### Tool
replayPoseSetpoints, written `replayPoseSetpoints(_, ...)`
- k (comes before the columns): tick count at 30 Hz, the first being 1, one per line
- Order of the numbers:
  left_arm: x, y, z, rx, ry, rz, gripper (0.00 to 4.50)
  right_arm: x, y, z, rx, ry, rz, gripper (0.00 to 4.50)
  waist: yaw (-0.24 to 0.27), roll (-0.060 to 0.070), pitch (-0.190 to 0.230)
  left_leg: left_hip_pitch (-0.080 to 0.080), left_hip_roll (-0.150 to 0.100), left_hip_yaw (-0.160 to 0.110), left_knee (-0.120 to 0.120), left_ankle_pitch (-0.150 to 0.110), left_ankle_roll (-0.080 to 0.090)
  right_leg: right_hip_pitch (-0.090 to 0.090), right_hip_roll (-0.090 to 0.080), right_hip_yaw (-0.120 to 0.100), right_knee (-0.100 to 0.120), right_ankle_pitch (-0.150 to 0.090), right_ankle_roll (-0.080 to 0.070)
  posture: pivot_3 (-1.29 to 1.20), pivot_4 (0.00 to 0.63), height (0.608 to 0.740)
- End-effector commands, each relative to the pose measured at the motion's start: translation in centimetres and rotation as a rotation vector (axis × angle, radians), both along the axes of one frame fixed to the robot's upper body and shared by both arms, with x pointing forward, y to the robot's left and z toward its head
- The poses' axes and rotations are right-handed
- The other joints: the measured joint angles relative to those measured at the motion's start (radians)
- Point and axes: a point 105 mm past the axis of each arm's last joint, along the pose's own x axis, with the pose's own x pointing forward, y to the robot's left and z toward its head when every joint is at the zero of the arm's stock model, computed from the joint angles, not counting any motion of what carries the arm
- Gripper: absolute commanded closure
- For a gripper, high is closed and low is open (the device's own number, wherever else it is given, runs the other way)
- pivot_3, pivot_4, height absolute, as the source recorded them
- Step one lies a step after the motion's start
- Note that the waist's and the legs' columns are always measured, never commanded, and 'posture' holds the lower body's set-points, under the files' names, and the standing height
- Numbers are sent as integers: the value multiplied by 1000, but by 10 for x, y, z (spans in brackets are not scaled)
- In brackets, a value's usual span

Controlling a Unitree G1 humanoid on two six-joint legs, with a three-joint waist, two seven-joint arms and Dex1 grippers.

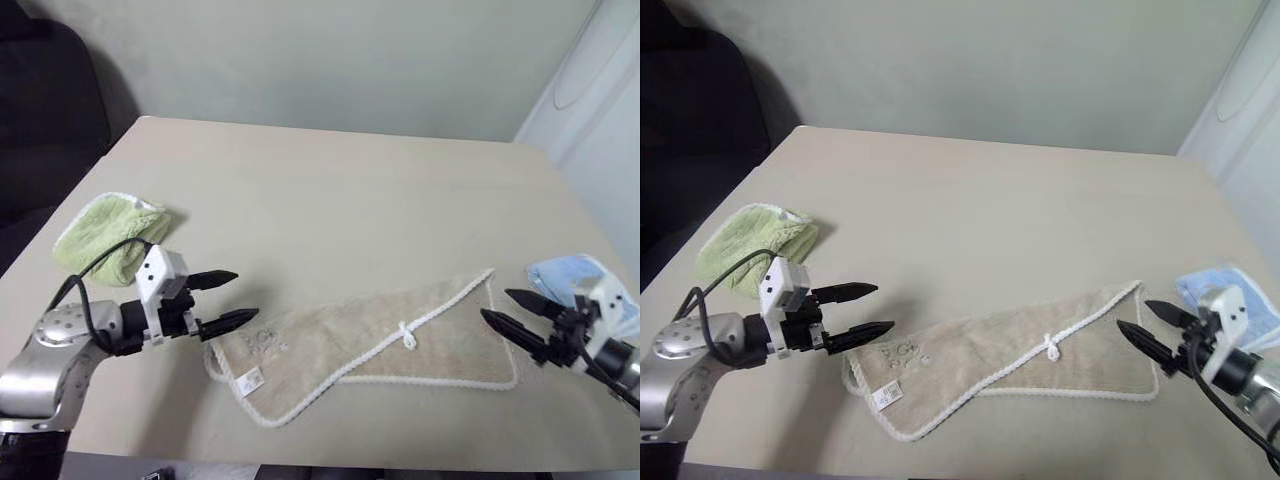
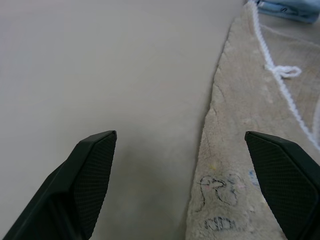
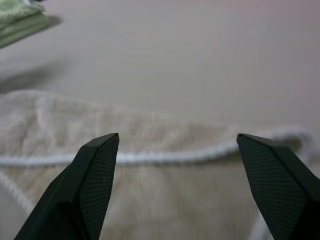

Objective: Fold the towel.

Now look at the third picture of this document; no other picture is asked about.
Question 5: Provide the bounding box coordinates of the beige towel with white trim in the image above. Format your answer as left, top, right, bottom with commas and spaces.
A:
0, 90, 315, 240

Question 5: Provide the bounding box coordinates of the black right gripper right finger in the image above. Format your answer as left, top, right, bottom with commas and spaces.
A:
236, 133, 320, 240

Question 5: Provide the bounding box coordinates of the folded light green towel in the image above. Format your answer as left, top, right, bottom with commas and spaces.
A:
0, 0, 64, 49

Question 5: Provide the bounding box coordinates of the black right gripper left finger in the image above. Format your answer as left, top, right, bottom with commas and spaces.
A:
13, 132, 120, 240

